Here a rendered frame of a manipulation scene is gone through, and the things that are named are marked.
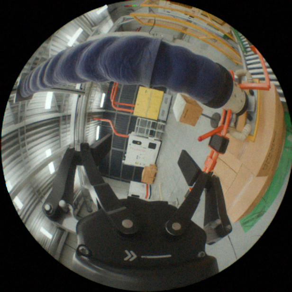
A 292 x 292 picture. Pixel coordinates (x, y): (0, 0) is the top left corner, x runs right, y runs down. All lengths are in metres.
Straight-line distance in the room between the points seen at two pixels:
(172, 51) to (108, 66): 0.20
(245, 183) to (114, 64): 1.26
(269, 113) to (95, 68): 0.87
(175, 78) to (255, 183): 1.05
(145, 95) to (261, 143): 7.49
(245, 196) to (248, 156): 0.53
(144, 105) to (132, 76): 7.28
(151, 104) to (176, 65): 7.34
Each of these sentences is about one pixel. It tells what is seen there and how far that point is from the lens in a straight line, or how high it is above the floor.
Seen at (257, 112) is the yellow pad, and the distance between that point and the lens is 0.56.
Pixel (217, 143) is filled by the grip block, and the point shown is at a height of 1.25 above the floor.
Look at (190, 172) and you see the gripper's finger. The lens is 0.15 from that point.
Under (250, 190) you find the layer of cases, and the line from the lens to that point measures 1.13.
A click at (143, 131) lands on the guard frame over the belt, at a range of 7.71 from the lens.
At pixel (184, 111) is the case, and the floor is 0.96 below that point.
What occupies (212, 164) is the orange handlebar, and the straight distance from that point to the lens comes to 0.53.
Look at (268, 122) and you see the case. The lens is 0.72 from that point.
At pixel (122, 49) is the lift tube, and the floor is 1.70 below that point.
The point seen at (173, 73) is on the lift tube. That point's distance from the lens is 0.35.
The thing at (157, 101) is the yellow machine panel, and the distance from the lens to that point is 7.69.
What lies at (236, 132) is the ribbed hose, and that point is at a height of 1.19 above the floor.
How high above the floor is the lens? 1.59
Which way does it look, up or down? 4 degrees down
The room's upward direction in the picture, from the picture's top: 78 degrees counter-clockwise
